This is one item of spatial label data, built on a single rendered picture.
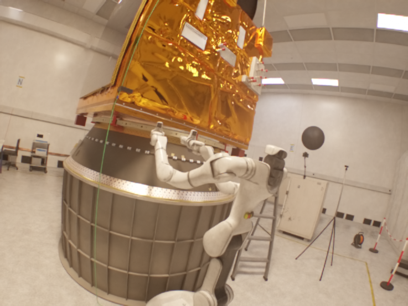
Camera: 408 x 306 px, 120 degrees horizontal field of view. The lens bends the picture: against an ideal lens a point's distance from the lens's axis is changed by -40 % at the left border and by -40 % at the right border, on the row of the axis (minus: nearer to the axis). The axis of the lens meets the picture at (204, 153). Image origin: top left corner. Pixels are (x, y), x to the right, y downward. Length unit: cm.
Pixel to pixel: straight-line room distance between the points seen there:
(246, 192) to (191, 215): 85
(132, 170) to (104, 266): 94
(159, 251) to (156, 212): 38
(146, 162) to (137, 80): 66
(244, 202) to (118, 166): 108
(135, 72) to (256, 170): 109
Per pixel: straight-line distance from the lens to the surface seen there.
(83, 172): 180
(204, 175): 81
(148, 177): 158
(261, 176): 86
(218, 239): 102
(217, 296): 127
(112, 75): 154
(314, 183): 475
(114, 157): 170
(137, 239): 166
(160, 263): 184
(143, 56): 155
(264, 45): 307
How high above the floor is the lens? 159
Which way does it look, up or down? level
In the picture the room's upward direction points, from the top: 12 degrees clockwise
